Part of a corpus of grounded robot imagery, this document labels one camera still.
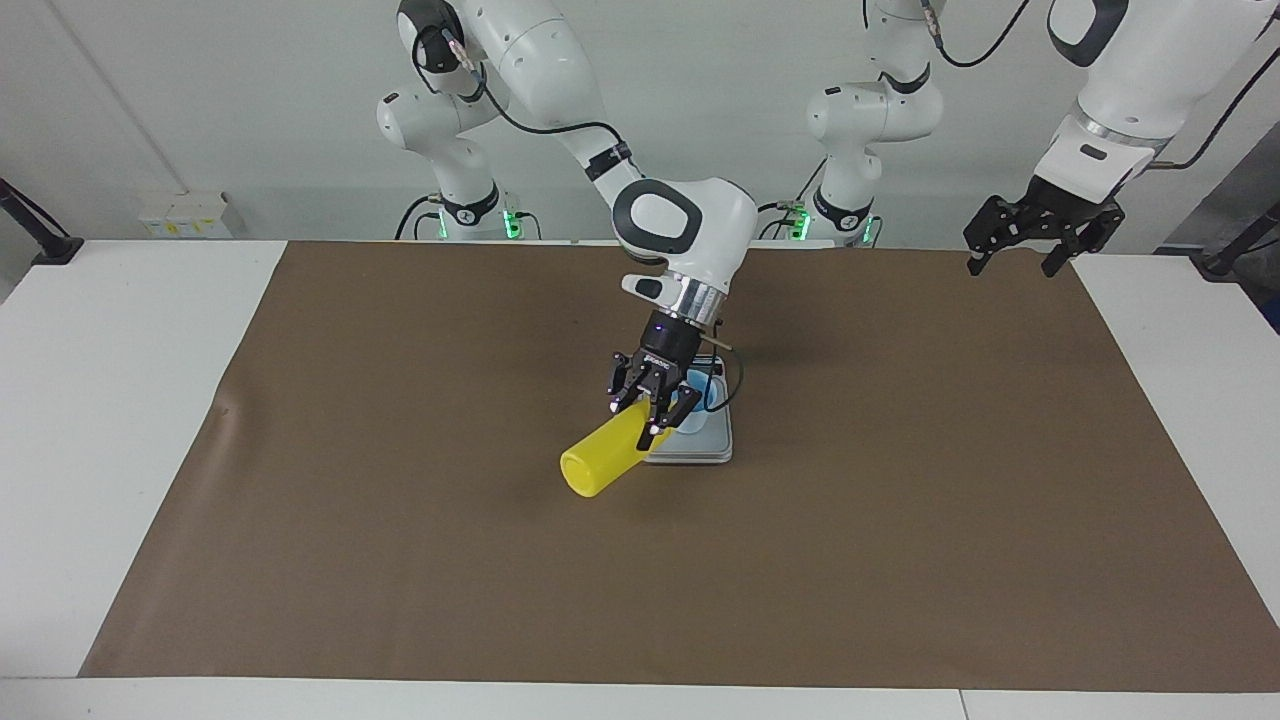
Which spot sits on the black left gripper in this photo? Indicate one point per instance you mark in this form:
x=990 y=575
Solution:
x=1055 y=210

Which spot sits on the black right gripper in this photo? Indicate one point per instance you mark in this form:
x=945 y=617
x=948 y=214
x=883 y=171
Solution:
x=662 y=350

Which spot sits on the light blue plastic cup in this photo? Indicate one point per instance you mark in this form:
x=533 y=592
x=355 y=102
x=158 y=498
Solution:
x=712 y=395

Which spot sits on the yellow squeeze bottle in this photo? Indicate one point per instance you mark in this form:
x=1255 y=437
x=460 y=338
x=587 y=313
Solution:
x=605 y=460

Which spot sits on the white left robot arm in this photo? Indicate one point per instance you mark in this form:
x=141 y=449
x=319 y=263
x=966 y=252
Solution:
x=870 y=110

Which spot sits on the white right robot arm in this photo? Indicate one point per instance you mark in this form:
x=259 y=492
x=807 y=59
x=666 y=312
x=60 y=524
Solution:
x=700 y=225

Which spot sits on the silver digital kitchen scale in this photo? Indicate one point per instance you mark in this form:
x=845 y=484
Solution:
x=715 y=445

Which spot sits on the brown table mat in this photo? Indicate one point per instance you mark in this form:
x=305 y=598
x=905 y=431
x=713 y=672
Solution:
x=700 y=580

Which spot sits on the black stand bracket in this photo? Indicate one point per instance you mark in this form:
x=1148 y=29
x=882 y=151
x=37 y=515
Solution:
x=1240 y=245
x=45 y=235

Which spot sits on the white wall outlet box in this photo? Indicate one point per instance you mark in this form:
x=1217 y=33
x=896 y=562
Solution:
x=185 y=215

